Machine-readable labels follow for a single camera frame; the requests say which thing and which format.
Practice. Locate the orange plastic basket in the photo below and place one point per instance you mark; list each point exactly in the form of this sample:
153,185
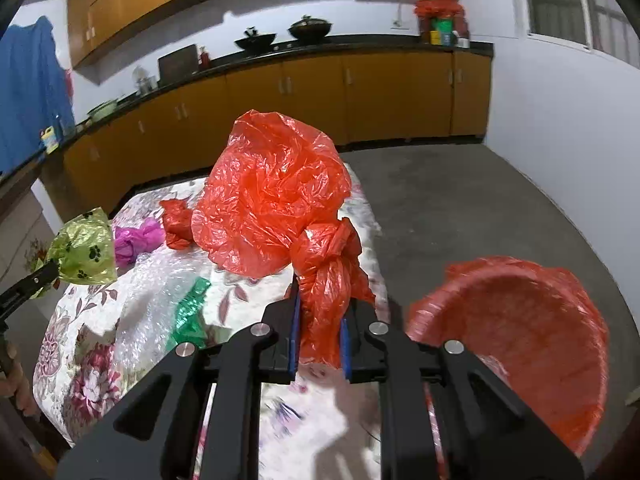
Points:
500,320

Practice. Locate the small orange plastic bag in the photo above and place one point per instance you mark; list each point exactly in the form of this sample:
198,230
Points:
177,225

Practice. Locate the black wok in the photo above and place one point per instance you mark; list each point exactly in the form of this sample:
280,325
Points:
255,41

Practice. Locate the white wall socket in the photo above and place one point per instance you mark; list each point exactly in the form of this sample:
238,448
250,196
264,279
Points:
397,24

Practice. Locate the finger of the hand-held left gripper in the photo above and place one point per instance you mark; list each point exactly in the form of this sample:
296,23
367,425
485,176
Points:
30,290

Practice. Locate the clear plastic jar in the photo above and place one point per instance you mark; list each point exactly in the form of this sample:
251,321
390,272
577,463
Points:
144,82

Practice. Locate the yellow box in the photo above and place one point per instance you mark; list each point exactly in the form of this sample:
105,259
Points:
434,38

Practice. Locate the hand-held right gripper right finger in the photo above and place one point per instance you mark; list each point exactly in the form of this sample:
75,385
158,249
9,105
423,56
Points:
345,355

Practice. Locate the red hanging cloth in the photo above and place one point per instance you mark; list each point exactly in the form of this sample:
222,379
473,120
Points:
69,85

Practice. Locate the yellow wooden board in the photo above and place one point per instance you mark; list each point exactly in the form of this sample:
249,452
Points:
44,457

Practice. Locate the white mug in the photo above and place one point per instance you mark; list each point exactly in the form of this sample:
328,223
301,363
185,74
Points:
463,43

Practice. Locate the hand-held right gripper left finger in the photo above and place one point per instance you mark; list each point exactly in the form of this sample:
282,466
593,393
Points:
295,340

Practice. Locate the green carton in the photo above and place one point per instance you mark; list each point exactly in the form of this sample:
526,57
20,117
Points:
442,30

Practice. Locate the brown cutting board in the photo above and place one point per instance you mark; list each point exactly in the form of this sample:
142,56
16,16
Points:
178,63

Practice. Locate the green plastic bag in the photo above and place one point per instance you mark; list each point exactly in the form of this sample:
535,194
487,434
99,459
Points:
192,310

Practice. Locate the barred window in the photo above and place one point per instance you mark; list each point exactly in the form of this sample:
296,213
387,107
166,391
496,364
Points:
575,5

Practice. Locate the floral tablecloth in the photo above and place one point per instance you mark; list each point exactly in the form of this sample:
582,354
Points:
90,365

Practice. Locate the large red-orange plastic bag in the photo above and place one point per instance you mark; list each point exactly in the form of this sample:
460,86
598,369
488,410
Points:
270,185

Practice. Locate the red bag on appliance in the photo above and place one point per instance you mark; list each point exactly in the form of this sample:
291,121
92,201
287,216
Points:
437,9

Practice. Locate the person's left hand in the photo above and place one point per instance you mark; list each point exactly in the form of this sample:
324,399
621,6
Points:
22,392

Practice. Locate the blue hanging cloth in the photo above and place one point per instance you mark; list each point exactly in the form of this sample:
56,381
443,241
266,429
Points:
30,95

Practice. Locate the black lidded pot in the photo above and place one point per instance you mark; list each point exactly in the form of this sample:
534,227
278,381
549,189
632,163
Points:
310,29

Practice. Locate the green basin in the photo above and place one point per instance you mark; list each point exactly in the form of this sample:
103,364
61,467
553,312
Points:
102,111

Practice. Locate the magenta plastic bag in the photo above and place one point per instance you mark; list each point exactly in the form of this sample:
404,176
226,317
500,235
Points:
135,242

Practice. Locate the yellow detergent bottle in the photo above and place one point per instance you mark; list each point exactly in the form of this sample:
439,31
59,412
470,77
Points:
49,141

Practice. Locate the black kitchen countertop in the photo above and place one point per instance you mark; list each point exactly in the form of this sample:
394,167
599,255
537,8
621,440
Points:
350,42

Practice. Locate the yellow-green paw print bag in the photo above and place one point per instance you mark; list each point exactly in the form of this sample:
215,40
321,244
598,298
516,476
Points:
85,250

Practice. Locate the red bottle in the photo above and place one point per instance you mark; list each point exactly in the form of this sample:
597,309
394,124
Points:
204,58

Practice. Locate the bubble wrap sheet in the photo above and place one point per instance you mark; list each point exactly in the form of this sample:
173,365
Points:
150,305

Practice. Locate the wooden base cabinets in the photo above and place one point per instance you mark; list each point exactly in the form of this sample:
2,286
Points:
380,100

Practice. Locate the wooden wall cabinets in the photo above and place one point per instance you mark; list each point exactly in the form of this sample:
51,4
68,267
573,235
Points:
130,0

